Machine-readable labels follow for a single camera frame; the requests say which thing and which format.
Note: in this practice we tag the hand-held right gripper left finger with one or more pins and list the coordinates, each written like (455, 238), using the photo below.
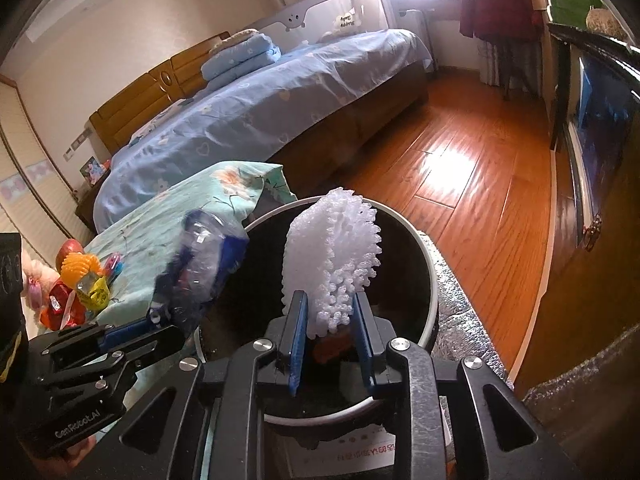
(298, 345)

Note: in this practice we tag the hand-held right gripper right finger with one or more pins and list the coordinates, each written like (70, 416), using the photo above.
(364, 345)

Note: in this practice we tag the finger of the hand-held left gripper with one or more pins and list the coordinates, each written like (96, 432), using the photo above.
(155, 342)
(130, 332)

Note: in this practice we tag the black bin with white rim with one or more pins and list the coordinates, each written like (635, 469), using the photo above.
(405, 280)

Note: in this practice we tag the crushed clear plastic bottle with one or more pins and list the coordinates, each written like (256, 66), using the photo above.
(200, 260)

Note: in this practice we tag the white foam fruit net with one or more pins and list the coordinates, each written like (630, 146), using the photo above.
(325, 250)

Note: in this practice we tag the orange crumpled wrapper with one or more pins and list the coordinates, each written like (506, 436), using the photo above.
(331, 346)

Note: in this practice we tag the yellow foil wrapper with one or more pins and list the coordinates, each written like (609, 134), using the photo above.
(94, 292)

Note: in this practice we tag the blue toy bottle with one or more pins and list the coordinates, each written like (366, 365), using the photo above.
(112, 265)

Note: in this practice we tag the red snack wrapper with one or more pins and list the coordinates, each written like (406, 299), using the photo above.
(60, 305)

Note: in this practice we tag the orange foam fruit net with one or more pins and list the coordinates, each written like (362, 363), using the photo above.
(80, 267)

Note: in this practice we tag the red yellow apple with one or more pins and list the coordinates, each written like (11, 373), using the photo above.
(70, 249)

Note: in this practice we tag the silver foil mat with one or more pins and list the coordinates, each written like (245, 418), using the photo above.
(465, 310)

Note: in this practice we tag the beige teddy bear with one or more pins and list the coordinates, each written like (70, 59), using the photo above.
(35, 280)

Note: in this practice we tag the printed white paper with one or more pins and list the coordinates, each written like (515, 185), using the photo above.
(345, 455)

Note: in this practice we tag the dark wooden nightstand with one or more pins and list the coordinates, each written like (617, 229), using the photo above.
(90, 205)

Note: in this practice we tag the floral teal tablecloth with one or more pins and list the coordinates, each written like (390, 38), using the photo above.
(175, 195)

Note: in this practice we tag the white sliding wardrobe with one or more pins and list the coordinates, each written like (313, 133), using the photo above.
(30, 170)

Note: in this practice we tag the wooden headboard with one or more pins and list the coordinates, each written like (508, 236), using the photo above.
(150, 95)

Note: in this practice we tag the bed with blue sheet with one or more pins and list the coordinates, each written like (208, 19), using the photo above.
(250, 110)

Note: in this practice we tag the folded blue quilt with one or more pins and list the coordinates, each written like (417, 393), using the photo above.
(240, 57)

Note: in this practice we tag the beige pillow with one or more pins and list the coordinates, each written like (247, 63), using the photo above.
(231, 40)

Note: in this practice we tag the clothes rack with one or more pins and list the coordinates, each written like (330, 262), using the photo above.
(510, 65)

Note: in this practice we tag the television on wooden cabinet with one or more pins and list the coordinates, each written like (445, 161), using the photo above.
(595, 125)

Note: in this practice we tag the dark red coat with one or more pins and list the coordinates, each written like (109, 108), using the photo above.
(492, 2)

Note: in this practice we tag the photo frame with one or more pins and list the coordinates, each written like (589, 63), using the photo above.
(91, 170)

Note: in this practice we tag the wall switch panel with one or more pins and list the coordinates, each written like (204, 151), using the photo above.
(77, 142)

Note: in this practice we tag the grey bed guard rail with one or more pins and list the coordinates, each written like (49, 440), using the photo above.
(320, 5)

